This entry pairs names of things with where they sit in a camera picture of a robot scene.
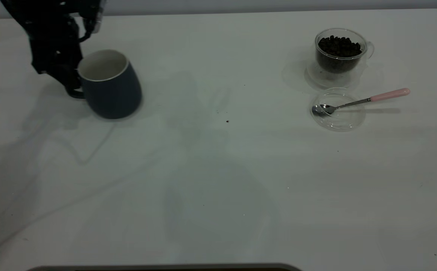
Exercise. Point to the clear glass cup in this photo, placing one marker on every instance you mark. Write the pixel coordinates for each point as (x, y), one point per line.
(335, 78)

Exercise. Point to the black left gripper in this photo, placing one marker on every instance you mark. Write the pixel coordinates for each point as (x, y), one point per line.
(54, 49)

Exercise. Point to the clear round glass dish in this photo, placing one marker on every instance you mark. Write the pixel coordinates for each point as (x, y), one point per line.
(348, 121)

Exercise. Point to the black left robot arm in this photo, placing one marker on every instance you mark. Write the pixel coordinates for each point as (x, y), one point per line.
(37, 11)

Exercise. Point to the dark grey ceramic mug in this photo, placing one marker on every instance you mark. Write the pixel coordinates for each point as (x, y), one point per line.
(113, 94)

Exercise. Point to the dark coffee beans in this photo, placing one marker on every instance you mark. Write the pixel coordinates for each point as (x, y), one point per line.
(338, 47)

